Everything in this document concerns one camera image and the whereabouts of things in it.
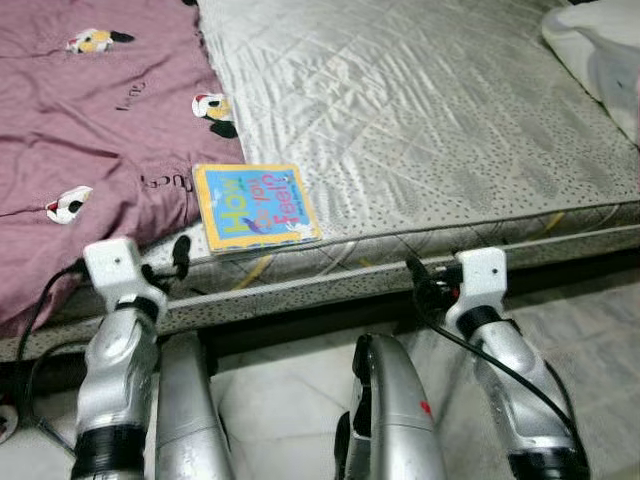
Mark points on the blue yellow children's book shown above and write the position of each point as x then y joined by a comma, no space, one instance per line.
255,205

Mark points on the white pillow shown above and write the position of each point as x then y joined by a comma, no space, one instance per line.
600,50

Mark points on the silver robot right leg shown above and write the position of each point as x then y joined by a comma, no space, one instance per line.
395,420

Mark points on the silver robot leg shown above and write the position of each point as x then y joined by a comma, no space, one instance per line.
190,420
395,420

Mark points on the silver robot left leg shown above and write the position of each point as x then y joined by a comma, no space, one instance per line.
190,420

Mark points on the pink cartoon print quilt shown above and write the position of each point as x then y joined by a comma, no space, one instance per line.
100,120

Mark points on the grey quilted mattress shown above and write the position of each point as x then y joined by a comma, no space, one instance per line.
420,100

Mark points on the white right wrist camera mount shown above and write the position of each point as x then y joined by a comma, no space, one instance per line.
480,275

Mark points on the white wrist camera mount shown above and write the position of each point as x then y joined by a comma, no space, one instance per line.
115,265
480,275

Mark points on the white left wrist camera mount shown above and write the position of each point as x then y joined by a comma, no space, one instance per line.
115,265

